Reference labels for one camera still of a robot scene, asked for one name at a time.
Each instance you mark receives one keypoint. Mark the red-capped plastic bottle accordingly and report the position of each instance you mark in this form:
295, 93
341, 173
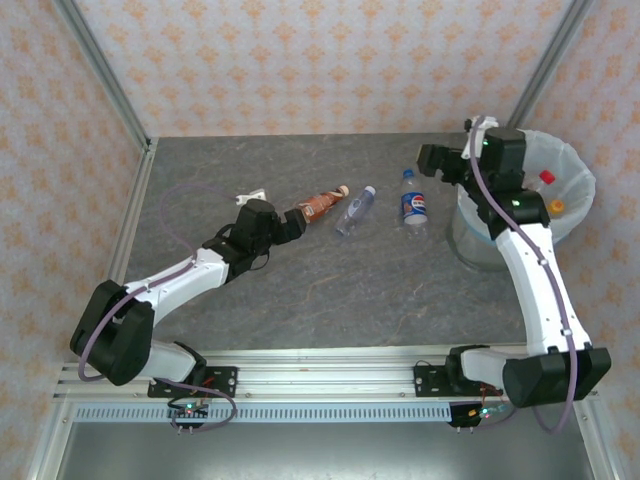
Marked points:
547, 177

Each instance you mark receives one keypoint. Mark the brown milk tea bottle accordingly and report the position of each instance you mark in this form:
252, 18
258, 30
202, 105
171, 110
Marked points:
322, 202

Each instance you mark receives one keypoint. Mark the clear white-capped water bottle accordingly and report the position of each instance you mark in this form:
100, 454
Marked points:
355, 210

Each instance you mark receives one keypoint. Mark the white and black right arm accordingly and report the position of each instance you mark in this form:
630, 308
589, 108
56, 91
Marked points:
540, 290

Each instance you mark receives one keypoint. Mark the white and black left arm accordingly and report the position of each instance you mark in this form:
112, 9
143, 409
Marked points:
175, 285

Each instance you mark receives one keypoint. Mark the clear plastic waste bin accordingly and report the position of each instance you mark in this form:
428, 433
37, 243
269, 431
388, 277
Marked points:
470, 250

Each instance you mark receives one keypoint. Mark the orange-capped plastic bottle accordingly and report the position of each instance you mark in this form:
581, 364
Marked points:
556, 206

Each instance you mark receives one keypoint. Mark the blue Pepsi bottle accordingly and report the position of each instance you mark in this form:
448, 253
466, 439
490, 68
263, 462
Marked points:
414, 205

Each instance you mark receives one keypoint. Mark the aluminium mounting beam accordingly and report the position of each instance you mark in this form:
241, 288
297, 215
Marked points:
325, 375

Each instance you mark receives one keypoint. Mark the controller board with LEDs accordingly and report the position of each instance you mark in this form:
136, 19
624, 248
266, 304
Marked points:
467, 415
190, 411

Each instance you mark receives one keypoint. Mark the grey metal lower panel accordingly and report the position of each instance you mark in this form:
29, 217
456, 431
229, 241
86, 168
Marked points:
325, 450

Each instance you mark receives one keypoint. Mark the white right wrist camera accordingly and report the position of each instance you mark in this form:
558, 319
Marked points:
482, 125

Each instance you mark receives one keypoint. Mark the aluminium frame corner post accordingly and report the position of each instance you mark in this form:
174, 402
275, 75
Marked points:
102, 75
550, 65

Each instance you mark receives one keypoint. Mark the aluminium table side rail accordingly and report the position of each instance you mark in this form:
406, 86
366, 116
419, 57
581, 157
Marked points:
135, 210

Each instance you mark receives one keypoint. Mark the aluminium frame leg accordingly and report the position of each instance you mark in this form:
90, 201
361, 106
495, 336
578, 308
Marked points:
47, 445
597, 440

